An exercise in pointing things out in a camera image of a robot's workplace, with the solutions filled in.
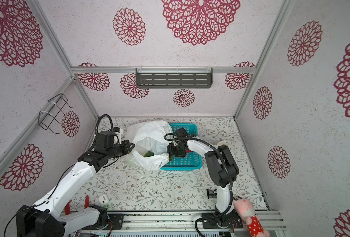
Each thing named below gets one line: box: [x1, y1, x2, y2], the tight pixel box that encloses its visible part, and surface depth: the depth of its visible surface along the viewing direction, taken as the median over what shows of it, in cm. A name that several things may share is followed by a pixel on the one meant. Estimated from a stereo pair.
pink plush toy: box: [232, 198, 271, 237], surface depth 70 cm
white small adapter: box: [98, 194, 109, 207], surface depth 81 cm
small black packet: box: [206, 188, 218, 199], surface depth 83 cm
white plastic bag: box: [125, 119, 174, 171], surface depth 86 cm
